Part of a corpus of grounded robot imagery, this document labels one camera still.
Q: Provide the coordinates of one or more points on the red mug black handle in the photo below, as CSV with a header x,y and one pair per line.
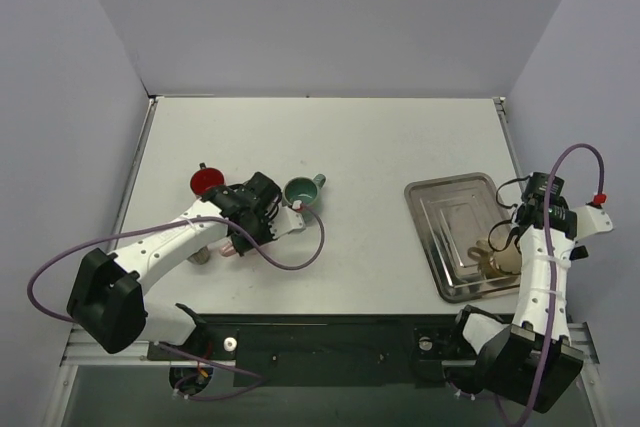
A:
x,y
204,179

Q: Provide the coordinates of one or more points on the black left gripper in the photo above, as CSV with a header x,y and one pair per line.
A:
x,y
245,235

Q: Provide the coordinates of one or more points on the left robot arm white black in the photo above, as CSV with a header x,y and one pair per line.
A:
x,y
108,295

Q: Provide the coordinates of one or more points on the beige wooden mug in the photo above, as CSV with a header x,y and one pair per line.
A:
x,y
500,259

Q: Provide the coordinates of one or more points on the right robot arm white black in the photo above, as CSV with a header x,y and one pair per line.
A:
x,y
530,360

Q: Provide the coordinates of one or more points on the brown ribbed mug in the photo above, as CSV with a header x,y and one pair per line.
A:
x,y
200,257

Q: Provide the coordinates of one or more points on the teal green mug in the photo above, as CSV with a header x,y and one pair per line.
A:
x,y
304,190

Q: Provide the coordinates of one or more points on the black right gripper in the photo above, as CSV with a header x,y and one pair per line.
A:
x,y
513,254

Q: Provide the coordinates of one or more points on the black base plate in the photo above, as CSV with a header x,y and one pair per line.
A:
x,y
368,350

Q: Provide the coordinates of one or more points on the metal tray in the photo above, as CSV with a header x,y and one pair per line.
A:
x,y
453,216

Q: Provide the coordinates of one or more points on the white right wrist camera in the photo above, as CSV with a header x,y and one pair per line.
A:
x,y
592,219

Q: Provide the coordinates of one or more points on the aluminium frame rail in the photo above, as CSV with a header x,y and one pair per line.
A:
x,y
81,350

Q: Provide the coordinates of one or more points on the pink mug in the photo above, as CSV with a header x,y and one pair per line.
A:
x,y
227,250

